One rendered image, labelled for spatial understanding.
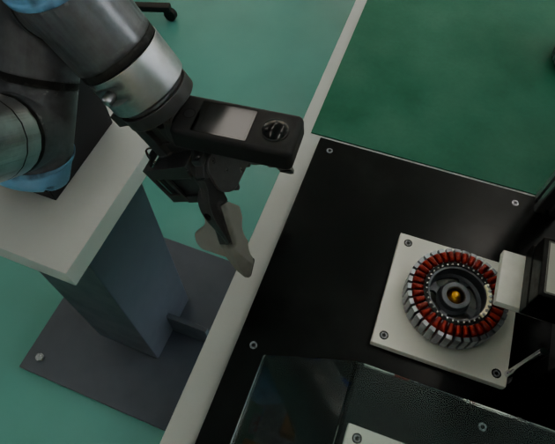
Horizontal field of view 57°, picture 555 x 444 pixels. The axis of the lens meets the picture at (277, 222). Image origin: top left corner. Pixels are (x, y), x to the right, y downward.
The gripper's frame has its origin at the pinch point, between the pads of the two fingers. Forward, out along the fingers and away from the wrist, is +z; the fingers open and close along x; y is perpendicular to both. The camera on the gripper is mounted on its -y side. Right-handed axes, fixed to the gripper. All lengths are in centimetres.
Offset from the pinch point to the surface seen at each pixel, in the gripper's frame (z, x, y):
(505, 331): 19.9, 1.4, -20.8
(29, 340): 39, 11, 101
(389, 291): 13.0, 0.9, -9.1
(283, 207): 7.6, -7.9, 6.8
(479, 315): 15.2, 2.0, -19.1
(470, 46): 17, -49, -10
